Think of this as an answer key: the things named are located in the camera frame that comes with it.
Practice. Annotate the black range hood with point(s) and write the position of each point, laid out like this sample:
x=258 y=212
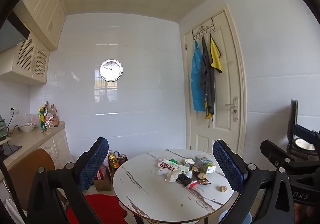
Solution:
x=10 y=34

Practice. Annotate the grey apron yellow trim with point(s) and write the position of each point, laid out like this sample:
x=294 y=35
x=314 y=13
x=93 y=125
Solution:
x=208 y=84

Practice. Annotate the black over-door hook rack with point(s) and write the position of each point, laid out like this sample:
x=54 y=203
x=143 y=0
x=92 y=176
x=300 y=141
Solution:
x=203 y=34

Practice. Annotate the cardboard box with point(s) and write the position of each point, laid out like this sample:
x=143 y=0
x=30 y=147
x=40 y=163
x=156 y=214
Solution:
x=103 y=184

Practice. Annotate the red packet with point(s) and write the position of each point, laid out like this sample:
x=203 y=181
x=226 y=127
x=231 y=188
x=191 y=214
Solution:
x=100 y=174

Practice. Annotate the green yellow bottle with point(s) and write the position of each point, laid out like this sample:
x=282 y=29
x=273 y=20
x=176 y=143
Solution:
x=42 y=118

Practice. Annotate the dark brown bottle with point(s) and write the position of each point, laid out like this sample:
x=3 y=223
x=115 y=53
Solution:
x=122 y=159

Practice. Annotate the crumpled white tissue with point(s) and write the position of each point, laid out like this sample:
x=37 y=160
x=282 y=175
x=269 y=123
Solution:
x=172 y=176

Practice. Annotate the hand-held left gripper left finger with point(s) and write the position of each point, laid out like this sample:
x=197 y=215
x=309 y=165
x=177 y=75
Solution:
x=92 y=161

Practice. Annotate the clear glass bottle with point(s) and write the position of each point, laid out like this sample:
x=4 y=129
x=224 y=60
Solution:
x=55 y=116

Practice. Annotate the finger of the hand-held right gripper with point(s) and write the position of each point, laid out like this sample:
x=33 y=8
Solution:
x=275 y=150

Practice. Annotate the white patterned bowl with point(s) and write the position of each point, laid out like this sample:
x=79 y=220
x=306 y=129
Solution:
x=26 y=127

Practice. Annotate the clear jar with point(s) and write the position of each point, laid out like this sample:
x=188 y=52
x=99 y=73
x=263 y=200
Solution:
x=50 y=121

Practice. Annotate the brown snack wrapper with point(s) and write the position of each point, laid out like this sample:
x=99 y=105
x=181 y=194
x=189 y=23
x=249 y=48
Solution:
x=204 y=180

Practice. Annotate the white wall socket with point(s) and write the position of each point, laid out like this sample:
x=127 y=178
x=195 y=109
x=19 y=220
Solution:
x=14 y=110

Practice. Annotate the white red-print flour bag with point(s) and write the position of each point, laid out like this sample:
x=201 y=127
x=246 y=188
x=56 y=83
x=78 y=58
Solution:
x=167 y=166

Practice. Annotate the red floor mat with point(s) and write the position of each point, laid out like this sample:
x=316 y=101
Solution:
x=105 y=206

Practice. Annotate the cream upper cabinet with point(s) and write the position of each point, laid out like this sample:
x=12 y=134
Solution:
x=47 y=11

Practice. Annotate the green white drink carton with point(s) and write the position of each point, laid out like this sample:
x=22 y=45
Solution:
x=205 y=164

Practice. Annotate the round white marble table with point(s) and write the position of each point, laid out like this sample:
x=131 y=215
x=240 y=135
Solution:
x=155 y=189

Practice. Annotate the small green appliance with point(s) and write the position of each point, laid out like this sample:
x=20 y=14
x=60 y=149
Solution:
x=3 y=128

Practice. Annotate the cream panel door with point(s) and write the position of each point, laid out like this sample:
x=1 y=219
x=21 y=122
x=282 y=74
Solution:
x=222 y=124

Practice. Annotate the yellow cooking oil bottle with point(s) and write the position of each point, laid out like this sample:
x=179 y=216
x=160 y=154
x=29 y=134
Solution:
x=113 y=161

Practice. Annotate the round silver wall clock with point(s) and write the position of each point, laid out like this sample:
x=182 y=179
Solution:
x=111 y=70

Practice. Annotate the brown wooden chair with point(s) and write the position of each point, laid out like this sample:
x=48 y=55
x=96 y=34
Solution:
x=27 y=164

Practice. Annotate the small brown nut shell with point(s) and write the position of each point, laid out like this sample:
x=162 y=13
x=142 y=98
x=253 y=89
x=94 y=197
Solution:
x=223 y=188

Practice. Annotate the steel rice cooker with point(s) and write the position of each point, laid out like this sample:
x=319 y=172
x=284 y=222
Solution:
x=303 y=144

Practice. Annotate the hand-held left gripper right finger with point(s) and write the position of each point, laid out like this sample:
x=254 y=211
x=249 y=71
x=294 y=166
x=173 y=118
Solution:
x=227 y=161

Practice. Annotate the dark sauce bottle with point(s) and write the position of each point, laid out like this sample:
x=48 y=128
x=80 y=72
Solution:
x=46 y=107

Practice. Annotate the cream lattice door cabinet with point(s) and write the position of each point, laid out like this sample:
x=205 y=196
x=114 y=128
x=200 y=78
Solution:
x=25 y=56

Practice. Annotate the yellow cloth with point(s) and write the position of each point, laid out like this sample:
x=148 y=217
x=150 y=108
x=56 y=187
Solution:
x=215 y=56

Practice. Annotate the black wrapper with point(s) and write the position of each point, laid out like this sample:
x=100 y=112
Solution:
x=183 y=179

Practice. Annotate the blue apron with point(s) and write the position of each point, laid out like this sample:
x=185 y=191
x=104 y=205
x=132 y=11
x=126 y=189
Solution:
x=197 y=76

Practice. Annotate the green packet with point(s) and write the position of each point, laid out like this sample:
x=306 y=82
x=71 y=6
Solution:
x=173 y=160

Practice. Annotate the black cooktop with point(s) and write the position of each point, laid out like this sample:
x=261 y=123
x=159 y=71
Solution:
x=10 y=149

